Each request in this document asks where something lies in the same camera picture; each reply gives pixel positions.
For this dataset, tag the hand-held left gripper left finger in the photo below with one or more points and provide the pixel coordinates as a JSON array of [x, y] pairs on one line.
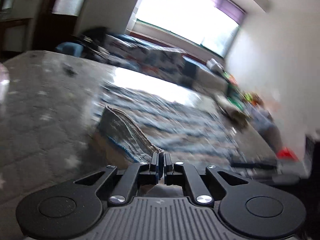
[[155, 165]]

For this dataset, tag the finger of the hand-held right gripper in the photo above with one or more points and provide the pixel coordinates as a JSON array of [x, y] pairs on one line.
[[252, 161]]

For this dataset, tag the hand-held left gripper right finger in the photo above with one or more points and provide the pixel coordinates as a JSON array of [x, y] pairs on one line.
[[167, 165]]

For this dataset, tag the blue striped knit sweater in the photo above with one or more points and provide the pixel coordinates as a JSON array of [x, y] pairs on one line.
[[125, 135]]

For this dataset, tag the red plastic stool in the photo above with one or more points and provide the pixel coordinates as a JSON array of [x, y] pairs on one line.
[[287, 153]]

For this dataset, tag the clear plastic storage box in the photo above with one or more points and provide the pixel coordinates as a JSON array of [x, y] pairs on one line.
[[266, 127]]

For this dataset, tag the folded beige cloth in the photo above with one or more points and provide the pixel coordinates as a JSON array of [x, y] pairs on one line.
[[233, 112]]

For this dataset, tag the brown plush toy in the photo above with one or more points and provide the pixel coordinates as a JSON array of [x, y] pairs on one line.
[[252, 98]]

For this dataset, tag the green plastic basin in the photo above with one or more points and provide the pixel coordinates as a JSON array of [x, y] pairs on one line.
[[235, 96]]

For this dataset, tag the white plush toy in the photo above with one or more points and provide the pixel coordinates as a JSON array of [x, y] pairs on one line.
[[215, 65]]

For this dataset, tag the marker pen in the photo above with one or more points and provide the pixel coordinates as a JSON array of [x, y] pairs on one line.
[[69, 71]]

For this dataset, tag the black bag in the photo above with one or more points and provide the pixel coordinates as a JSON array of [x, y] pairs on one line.
[[95, 40]]

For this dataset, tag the blue sofa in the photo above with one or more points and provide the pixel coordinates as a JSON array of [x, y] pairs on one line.
[[70, 50]]

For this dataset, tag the window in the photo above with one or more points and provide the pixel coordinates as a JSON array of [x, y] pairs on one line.
[[180, 12]]

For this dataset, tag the brown wooden door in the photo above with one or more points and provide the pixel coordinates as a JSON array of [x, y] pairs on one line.
[[45, 17]]

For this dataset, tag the brown wooden cabinet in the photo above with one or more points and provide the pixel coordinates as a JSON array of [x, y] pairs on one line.
[[15, 35]]

